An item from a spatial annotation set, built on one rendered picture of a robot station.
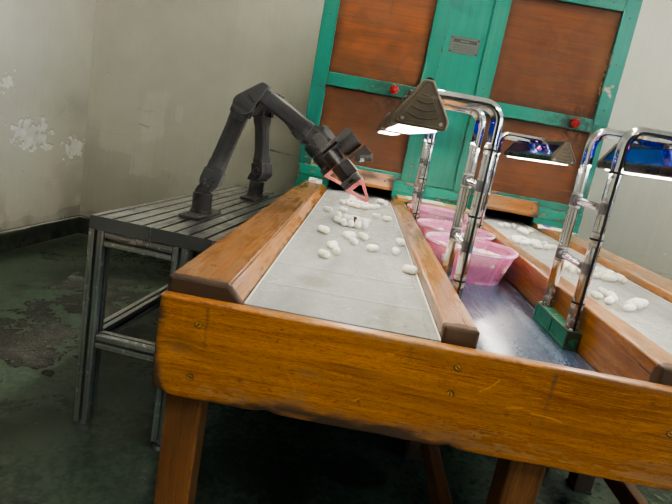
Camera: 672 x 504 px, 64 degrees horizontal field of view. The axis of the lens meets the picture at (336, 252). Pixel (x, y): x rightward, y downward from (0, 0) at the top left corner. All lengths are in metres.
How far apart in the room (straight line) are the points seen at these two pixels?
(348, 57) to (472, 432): 2.02
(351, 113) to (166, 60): 1.66
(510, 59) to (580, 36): 0.31
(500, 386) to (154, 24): 3.47
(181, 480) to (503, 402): 0.55
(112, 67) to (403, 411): 3.51
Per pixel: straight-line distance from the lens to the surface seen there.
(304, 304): 0.86
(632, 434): 0.95
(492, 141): 1.08
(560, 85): 2.75
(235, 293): 0.83
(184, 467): 1.01
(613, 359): 1.07
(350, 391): 0.84
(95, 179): 4.14
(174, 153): 3.85
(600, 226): 1.16
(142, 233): 1.59
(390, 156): 2.60
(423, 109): 0.84
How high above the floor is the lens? 1.01
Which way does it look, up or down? 12 degrees down
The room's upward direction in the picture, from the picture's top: 10 degrees clockwise
